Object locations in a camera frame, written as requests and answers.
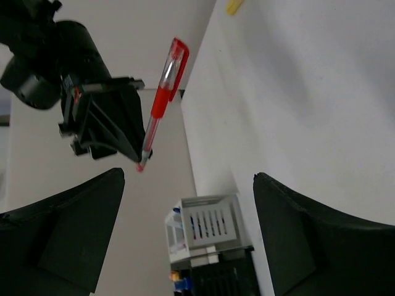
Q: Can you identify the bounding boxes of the yellow orange highlighter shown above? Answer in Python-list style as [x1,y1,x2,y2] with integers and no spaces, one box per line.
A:
[169,271,181,282]

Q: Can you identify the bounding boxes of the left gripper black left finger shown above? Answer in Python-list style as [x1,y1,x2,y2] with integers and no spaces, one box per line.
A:
[1,168,125,295]

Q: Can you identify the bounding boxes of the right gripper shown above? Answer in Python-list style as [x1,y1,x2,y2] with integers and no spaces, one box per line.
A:
[59,77,145,163]

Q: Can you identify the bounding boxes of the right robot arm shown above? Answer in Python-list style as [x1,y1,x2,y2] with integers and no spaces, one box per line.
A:
[1,1,145,163]

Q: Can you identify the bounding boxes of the white slotted container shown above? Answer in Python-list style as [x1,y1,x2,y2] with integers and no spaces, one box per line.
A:
[164,194,251,263]

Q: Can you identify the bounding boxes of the dark red pen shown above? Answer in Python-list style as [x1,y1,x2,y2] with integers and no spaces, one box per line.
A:
[190,215,200,240]

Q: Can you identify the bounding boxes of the black slotted container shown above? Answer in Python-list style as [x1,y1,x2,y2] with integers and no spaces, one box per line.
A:
[171,246,260,295]

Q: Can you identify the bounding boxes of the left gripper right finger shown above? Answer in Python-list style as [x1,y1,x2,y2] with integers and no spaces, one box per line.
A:
[253,173,394,295]

